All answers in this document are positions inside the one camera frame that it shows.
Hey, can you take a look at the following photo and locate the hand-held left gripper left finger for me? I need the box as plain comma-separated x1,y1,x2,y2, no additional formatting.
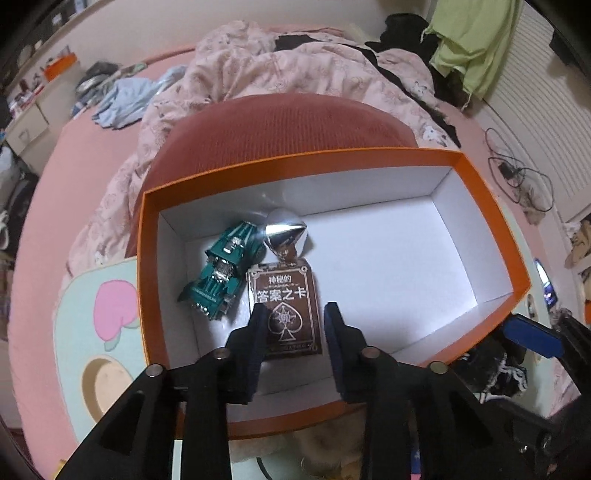
53,302,273,480

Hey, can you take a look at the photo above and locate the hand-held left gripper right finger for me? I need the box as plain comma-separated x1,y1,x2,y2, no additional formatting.
323,301,537,480

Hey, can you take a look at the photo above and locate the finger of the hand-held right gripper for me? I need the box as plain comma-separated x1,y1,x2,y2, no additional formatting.
503,313,591,370
482,401,591,480

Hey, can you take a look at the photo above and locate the brown card box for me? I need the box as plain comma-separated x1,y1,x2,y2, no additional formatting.
245,258,324,361

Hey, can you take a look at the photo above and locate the black and white toy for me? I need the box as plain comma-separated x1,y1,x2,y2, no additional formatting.
462,348,529,407

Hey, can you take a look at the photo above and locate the orange cardboard box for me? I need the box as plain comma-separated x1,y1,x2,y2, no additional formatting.
137,147,529,439

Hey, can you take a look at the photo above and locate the small lit screen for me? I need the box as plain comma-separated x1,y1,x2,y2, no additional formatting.
534,259,563,306

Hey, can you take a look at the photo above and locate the green toy car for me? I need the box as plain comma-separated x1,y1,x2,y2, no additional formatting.
178,220,267,321

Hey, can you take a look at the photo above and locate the tan fluffy plush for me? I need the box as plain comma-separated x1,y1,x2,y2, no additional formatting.
231,411,370,480

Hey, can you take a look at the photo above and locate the beige crumpled cloth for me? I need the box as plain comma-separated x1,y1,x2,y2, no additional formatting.
564,220,591,278

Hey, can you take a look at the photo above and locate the shiny silver cone ornament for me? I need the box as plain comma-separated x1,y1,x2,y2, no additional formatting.
261,209,311,260

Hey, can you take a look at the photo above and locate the mint green cartoon mat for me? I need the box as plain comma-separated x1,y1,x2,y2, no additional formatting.
53,198,578,480

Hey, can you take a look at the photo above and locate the red round cushion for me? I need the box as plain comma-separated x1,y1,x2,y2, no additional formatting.
139,95,419,195

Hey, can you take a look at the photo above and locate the white louvered door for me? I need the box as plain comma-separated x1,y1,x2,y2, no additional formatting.
485,9,591,222

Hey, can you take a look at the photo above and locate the pink bed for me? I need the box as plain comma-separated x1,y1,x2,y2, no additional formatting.
7,46,583,430

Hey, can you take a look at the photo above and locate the pink printed quilt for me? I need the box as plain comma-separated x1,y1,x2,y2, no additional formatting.
67,21,462,278

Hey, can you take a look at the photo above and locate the light blue cloth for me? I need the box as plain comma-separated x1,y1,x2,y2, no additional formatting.
92,65,186,132

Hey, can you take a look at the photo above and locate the light green hanging shirt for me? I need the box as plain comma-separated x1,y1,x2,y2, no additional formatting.
425,0,525,112

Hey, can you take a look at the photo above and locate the dark grey clothing bundle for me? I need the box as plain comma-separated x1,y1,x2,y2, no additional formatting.
76,62,122,94

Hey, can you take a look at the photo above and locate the white bedside cabinet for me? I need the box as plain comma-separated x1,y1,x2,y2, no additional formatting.
4,99,51,158

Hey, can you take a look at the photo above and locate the black clothing pile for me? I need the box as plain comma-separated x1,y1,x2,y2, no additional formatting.
365,13,465,109

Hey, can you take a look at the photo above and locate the small orange storage box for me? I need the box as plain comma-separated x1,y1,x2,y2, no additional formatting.
44,53,78,83

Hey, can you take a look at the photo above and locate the black charging cable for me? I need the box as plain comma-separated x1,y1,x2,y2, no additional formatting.
485,127,555,213

